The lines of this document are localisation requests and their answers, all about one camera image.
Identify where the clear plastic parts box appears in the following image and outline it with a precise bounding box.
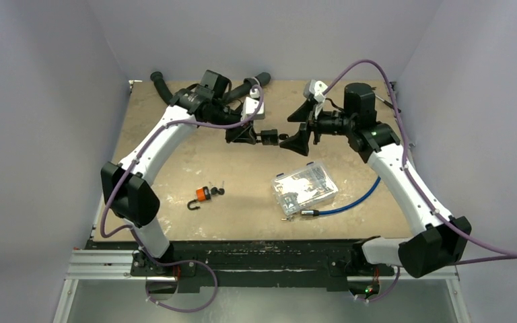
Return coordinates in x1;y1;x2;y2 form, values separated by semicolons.
271;161;339;219

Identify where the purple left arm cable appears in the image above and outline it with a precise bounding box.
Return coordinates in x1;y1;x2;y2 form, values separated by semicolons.
100;84;265;314

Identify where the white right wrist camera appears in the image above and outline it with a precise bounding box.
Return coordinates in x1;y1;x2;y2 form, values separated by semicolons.
303;79;328;119

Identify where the black aluminium base frame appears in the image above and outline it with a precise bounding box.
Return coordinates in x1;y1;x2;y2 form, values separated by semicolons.
64;240;460;295

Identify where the orange padlock with keys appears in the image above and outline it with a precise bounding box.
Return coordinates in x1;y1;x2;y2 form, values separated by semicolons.
186;182;226;211

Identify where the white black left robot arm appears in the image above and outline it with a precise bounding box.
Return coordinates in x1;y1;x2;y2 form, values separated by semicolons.
100;70;271;275

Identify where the blue hose with fitting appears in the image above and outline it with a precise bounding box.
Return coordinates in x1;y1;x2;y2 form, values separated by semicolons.
281;176;382;223

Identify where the black padlock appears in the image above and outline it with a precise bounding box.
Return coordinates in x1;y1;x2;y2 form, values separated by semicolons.
257;129;279;146

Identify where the small hammer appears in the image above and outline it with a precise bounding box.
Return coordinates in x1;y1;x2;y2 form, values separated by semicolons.
374;92;395;110

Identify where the black corrugated hose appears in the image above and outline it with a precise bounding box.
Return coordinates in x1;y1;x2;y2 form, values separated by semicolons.
149;71;272;106

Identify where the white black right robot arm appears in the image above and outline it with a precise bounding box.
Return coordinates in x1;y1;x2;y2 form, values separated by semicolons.
280;80;472;278

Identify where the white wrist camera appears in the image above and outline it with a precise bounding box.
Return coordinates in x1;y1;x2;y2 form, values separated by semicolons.
303;79;328;119
240;85;265;121

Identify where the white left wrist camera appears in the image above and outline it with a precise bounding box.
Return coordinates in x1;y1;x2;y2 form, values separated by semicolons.
240;85;265;121

